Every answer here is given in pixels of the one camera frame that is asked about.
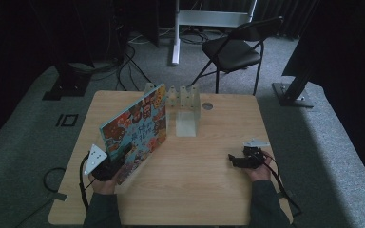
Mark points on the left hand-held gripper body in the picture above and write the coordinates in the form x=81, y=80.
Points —
x=99, y=166

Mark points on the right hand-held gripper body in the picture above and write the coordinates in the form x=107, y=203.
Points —
x=253, y=158

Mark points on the colourful picture book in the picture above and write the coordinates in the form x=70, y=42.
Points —
x=136, y=129

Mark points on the clear acrylic book rack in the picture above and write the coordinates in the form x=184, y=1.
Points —
x=187, y=110

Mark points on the person's right hand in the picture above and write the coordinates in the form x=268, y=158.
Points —
x=261, y=173

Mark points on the person's left hand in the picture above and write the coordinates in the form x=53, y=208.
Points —
x=104, y=186

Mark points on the grey tape piece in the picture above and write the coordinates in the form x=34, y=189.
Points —
x=58, y=196

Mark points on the black floor tape marks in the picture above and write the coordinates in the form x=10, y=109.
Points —
x=67, y=120

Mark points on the black stand with bolted base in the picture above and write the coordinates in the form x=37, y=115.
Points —
x=293, y=95

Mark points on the black stand with square base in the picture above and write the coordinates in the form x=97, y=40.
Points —
x=66, y=85

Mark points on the black folding chair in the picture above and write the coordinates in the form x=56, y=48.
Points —
x=231, y=53

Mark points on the white metal stand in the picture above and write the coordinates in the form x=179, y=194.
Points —
x=176, y=47

